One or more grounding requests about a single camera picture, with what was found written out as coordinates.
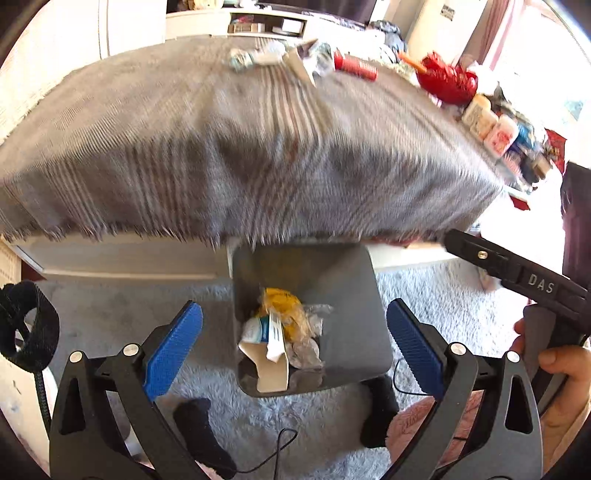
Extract white paper ball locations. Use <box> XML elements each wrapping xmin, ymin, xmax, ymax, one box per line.
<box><xmin>287</xmin><ymin>339</ymin><xmax>324</xmax><ymax>371</ymax></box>

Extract grey clothes pile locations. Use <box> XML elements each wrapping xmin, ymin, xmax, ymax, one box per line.
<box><xmin>369</xmin><ymin>19</ymin><xmax>409</xmax><ymax>51</ymax></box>

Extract thin black cable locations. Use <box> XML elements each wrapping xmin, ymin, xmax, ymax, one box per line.
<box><xmin>235</xmin><ymin>427</ymin><xmax>298</xmax><ymax>474</ymax></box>

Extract person's black sock foot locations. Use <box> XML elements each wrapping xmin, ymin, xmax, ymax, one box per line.
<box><xmin>360</xmin><ymin>376</ymin><xmax>400</xmax><ymax>448</ymax></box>
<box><xmin>173</xmin><ymin>398</ymin><xmax>237</xmax><ymax>480</ymax></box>

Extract yellow foil bag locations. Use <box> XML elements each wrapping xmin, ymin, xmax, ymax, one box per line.
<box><xmin>261</xmin><ymin>287</ymin><xmax>308</xmax><ymax>342</ymax></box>

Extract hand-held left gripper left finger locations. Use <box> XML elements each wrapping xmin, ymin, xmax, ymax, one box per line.
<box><xmin>48</xmin><ymin>300</ymin><xmax>204</xmax><ymax>480</ymax></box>

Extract orange stick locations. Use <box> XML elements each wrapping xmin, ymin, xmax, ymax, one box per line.
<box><xmin>398</xmin><ymin>52</ymin><xmax>426</xmax><ymax>73</ymax></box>

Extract white low table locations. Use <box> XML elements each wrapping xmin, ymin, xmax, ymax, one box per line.
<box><xmin>9</xmin><ymin>231</ymin><xmax>462</xmax><ymax>282</ymax></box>

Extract blue chip bag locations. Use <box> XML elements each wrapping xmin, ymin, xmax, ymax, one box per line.
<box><xmin>515</xmin><ymin>122</ymin><xmax>537</xmax><ymax>154</ymax></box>

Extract white grey television stand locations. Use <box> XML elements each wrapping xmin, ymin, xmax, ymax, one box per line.
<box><xmin>165</xmin><ymin>7</ymin><xmax>370</xmax><ymax>41</ymax></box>

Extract person's right hand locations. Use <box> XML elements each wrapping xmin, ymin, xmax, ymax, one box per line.
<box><xmin>513</xmin><ymin>318</ymin><xmax>591</xmax><ymax>462</ymax></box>

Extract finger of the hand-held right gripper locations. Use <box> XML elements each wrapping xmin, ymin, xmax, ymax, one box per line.
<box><xmin>444</xmin><ymin>229</ymin><xmax>511</xmax><ymax>287</ymax></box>

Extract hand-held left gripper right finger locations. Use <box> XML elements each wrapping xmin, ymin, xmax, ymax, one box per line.
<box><xmin>387</xmin><ymin>298</ymin><xmax>543</xmax><ymax>480</ymax></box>

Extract black television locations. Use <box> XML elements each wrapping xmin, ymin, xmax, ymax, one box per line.
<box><xmin>256</xmin><ymin>0</ymin><xmax>376</xmax><ymax>25</ymax></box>

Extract cream standing air conditioner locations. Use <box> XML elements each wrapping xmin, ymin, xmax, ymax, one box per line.
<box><xmin>406</xmin><ymin>0</ymin><xmax>488</xmax><ymax>61</ymax></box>

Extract white green medicine box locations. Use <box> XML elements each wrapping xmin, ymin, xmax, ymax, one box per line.
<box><xmin>242</xmin><ymin>314</ymin><xmax>287</xmax><ymax>363</ymax></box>

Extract black velcro strap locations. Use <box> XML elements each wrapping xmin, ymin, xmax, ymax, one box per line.
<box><xmin>0</xmin><ymin>279</ymin><xmax>61</xmax><ymax>374</ymax></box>

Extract grey crumpled wrapper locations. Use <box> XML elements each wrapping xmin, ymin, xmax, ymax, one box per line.
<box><xmin>314</xmin><ymin>44</ymin><xmax>336</xmax><ymax>77</ymax></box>

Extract grey plaid tablecloth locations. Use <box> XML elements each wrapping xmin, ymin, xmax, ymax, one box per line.
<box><xmin>0</xmin><ymin>37</ymin><xmax>504</xmax><ymax>250</ymax></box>

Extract pink fleece pants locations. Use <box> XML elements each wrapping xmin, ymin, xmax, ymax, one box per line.
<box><xmin>385</xmin><ymin>397</ymin><xmax>485</xmax><ymax>468</ymax></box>

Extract clear plastic bag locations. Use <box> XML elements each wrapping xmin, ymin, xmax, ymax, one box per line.
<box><xmin>300</xmin><ymin>304</ymin><xmax>334</xmax><ymax>342</ymax></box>

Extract dark trash bin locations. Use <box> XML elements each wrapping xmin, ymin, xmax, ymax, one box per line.
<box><xmin>229</xmin><ymin>242</ymin><xmax>394</xmax><ymax>398</ymax></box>

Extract red openwork basket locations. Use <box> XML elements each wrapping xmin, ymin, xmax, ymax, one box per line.
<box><xmin>416</xmin><ymin>52</ymin><xmax>478</xmax><ymax>104</ymax></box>

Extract pink curtain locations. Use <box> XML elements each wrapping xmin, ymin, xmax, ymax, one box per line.
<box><xmin>462</xmin><ymin>0</ymin><xmax>527</xmax><ymax>65</ymax></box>

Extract blue white crumpled wrapper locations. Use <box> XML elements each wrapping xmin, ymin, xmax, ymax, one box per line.
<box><xmin>228</xmin><ymin>47</ymin><xmax>254</xmax><ymax>71</ymax></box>

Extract white bottle yellow cap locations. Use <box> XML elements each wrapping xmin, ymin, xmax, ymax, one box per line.
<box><xmin>462</xmin><ymin>93</ymin><xmax>491</xmax><ymax>130</ymax></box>

